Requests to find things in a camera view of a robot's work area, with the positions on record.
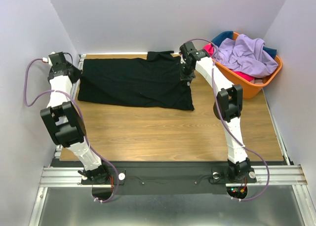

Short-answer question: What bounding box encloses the pink t shirt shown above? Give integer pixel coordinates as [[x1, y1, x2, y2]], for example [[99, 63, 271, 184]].
[[203, 43, 215, 57]]

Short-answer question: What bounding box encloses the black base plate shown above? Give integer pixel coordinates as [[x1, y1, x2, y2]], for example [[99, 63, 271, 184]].
[[81, 160, 257, 196]]

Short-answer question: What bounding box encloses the black t shirt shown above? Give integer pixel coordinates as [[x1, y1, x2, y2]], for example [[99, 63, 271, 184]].
[[78, 51, 195, 111]]

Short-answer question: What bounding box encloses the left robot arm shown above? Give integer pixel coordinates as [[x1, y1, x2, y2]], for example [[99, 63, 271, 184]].
[[40, 52, 110, 184]]

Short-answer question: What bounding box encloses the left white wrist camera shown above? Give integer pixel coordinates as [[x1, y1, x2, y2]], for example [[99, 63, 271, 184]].
[[42, 57, 52, 66]]

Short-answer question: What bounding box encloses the right side aluminium rail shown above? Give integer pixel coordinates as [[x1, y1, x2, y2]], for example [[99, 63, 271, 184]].
[[262, 89, 294, 165]]

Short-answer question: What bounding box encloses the dark blue t shirt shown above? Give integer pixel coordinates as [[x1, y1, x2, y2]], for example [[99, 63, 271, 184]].
[[211, 31, 234, 47]]

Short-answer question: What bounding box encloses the lavender t shirt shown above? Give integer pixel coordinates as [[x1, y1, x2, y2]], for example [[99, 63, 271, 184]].
[[213, 34, 278, 78]]

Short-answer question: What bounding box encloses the aluminium frame rail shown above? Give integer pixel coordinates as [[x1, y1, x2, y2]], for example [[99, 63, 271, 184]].
[[39, 165, 307, 188]]

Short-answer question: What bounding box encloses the orange laundry basket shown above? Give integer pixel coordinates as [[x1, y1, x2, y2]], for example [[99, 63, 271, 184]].
[[212, 32, 283, 99]]

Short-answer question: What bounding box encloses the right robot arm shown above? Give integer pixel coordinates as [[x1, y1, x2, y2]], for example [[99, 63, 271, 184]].
[[179, 41, 251, 182]]

